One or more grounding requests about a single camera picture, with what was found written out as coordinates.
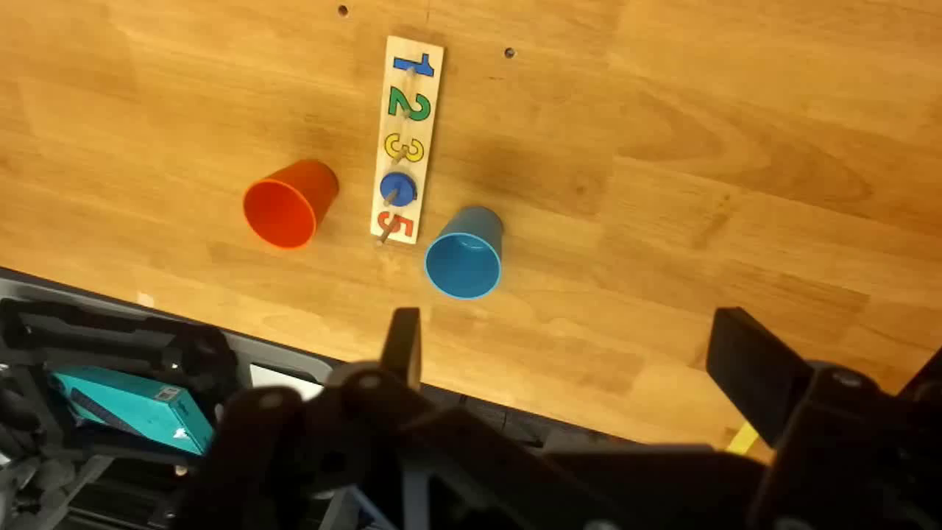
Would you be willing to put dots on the orange plastic cup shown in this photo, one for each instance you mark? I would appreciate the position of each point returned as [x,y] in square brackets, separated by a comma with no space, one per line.
[289,211]

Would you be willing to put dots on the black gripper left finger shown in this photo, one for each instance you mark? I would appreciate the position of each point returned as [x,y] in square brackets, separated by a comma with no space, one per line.
[400,343]

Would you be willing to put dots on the blue round puzzle disc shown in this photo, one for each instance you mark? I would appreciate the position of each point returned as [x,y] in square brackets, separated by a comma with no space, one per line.
[399,187]

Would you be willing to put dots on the yellow tape piece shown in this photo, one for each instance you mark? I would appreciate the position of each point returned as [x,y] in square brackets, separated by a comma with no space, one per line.
[743,439]

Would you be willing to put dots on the teal case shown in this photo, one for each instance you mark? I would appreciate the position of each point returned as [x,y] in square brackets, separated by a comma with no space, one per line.
[127,406]

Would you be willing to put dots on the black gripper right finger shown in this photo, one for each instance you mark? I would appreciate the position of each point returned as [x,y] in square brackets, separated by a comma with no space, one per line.
[754,362]

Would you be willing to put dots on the wooden number puzzle board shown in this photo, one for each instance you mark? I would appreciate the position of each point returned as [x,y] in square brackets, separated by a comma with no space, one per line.
[431,147]

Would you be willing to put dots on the blue plastic cup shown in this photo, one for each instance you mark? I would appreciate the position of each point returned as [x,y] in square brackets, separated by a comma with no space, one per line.
[461,267]

